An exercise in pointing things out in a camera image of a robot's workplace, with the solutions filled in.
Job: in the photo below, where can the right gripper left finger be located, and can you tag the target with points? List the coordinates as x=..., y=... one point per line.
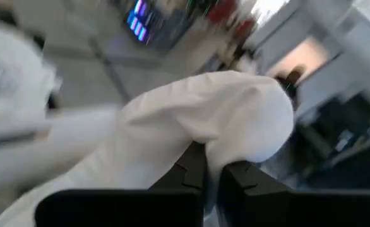
x=125, y=208

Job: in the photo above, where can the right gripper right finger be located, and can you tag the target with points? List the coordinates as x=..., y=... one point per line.
x=267, y=205

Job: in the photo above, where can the white garment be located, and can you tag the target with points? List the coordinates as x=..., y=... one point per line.
x=204, y=110

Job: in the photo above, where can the lit computer monitor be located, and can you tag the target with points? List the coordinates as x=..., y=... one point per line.
x=139, y=22

